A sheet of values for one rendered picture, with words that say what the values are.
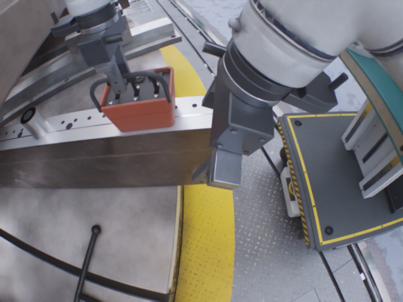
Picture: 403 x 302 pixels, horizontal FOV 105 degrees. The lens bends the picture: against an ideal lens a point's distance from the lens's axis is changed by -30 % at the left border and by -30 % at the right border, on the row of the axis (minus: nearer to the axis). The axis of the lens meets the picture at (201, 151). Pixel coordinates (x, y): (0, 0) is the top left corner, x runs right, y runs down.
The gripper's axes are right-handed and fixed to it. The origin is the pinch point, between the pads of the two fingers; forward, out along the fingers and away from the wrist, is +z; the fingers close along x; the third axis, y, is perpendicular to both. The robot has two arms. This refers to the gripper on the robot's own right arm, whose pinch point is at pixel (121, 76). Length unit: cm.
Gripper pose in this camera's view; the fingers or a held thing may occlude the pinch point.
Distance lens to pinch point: 50.0
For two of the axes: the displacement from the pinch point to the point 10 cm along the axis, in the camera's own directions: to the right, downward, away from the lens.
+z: 0.8, 5.3, 8.4
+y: 10.0, -0.9, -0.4
